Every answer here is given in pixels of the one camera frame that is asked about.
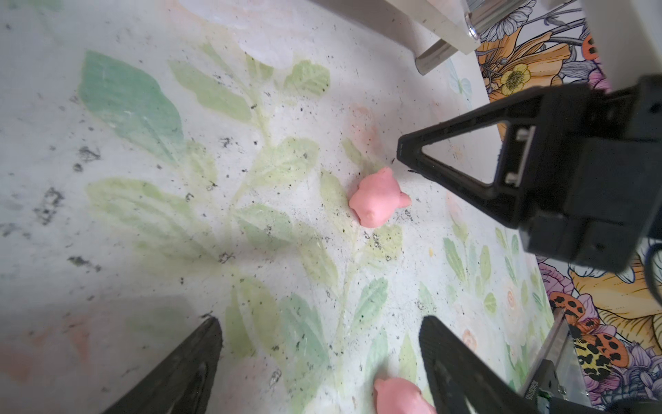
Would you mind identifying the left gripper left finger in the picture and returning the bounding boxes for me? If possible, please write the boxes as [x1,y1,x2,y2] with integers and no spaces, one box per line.
[105,317,223,413]

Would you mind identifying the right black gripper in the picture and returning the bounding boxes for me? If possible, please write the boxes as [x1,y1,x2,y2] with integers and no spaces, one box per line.
[397,75,661,273]

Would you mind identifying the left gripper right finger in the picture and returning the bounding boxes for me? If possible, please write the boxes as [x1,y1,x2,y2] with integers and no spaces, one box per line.
[419,315,537,414]

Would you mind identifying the small pink pig toy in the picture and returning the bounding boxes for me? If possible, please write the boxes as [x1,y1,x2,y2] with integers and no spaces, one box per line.
[374,378,436,414]
[348,167,412,229]

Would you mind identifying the white two-tier shelf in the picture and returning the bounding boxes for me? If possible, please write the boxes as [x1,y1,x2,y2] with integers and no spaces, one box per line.
[309,0,534,77]

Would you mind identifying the aluminium front rail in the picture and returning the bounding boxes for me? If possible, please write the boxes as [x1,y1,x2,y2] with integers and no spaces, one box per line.
[519,308,592,413]

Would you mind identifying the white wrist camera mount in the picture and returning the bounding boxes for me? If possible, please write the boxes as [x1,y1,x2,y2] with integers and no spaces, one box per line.
[581,0,661,91]

